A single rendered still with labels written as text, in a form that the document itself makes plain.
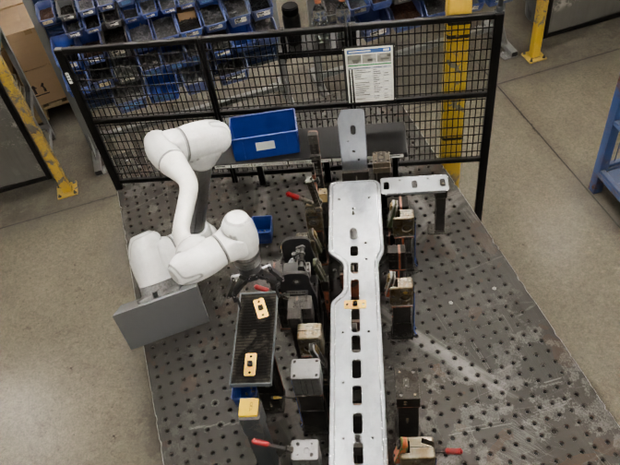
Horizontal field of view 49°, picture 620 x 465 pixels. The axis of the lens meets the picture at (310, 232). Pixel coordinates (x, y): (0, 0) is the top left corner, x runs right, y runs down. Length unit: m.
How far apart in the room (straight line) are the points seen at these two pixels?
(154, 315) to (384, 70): 1.43
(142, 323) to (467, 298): 1.36
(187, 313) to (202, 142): 0.78
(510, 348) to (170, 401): 1.37
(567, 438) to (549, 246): 1.66
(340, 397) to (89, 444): 1.69
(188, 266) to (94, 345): 2.04
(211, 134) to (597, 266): 2.40
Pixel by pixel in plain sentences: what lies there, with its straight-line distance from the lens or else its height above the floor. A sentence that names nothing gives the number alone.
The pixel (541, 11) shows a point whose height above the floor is 0.40.
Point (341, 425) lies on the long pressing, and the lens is 2.34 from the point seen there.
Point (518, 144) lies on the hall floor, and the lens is 4.73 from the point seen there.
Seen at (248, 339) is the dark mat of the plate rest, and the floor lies 1.16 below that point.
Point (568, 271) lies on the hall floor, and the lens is 4.04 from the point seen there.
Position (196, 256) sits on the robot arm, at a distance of 2.05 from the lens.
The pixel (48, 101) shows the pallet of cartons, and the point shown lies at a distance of 5.58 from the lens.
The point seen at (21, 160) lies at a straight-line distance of 4.81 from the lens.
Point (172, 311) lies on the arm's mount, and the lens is 2.90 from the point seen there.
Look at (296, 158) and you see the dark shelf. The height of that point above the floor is 1.03.
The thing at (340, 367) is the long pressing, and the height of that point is 1.00.
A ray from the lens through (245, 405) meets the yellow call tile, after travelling 2.24.
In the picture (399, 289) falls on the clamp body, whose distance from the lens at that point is 2.58.
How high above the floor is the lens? 3.10
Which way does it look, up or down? 48 degrees down
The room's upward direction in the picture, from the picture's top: 9 degrees counter-clockwise
